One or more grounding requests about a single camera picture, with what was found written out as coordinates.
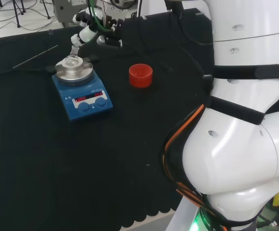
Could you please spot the black tripod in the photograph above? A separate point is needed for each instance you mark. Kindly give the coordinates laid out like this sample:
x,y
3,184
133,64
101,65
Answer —
x,y
16,14

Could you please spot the thin glass rod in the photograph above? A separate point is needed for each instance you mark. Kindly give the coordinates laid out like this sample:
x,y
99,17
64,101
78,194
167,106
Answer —
x,y
35,56

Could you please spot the black bench cloth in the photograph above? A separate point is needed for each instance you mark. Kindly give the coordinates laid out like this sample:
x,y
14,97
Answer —
x,y
57,156

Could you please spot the clear round-bottom glass flask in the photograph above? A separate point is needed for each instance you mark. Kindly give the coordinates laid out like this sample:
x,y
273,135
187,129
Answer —
x,y
71,61

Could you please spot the red ribbed plastic cup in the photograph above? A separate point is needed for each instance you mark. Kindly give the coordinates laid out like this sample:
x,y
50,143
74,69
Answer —
x,y
140,78

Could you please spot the grey machine housing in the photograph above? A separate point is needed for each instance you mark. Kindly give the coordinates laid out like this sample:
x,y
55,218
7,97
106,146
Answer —
x,y
62,12

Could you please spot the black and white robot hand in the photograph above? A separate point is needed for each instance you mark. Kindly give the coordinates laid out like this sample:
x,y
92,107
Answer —
x,y
88,33

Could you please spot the heater with blue base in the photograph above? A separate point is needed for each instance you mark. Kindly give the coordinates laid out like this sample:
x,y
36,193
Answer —
x,y
86,96

